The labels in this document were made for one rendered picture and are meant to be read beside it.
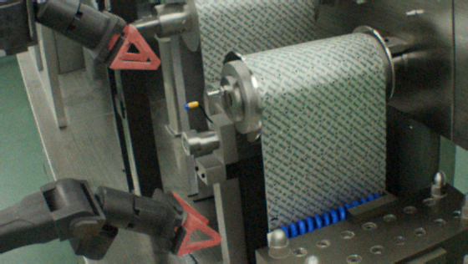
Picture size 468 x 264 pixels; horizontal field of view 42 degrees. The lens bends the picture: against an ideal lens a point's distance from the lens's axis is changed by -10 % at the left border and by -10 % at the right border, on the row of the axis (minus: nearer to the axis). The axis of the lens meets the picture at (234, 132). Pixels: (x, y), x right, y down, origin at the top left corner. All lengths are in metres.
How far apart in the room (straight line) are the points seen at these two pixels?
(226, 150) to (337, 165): 0.19
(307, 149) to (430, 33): 0.30
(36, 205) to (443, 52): 0.69
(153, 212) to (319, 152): 0.29
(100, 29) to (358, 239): 0.52
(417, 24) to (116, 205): 0.59
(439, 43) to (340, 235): 0.36
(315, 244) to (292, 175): 0.12
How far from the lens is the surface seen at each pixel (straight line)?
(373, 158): 1.17
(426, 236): 1.09
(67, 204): 0.93
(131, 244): 1.38
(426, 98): 1.18
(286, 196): 1.10
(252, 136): 1.06
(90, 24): 0.96
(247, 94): 1.01
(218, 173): 1.11
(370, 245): 1.07
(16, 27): 0.94
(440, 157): 1.47
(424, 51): 1.15
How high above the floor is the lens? 1.63
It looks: 24 degrees down
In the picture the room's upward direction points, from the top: 6 degrees counter-clockwise
